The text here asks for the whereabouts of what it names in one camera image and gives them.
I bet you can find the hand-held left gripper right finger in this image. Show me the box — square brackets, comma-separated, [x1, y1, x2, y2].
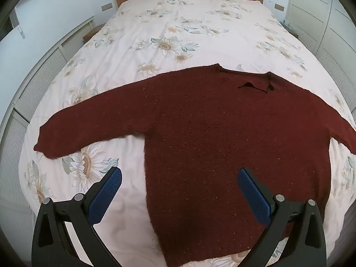
[238, 167, 327, 267]

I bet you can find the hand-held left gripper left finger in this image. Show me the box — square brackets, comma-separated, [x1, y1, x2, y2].
[32, 166, 123, 267]

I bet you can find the floral white bed blanket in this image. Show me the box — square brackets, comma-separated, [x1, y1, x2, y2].
[18, 0, 356, 267]

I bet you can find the white louvered cabinet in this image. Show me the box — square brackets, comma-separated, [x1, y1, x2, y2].
[0, 17, 95, 256]

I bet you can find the dark red knit sweater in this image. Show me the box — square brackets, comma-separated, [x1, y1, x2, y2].
[33, 63, 356, 267]

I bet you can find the wooden nightstand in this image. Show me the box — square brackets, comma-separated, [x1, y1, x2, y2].
[83, 24, 105, 44]
[281, 19, 300, 38]

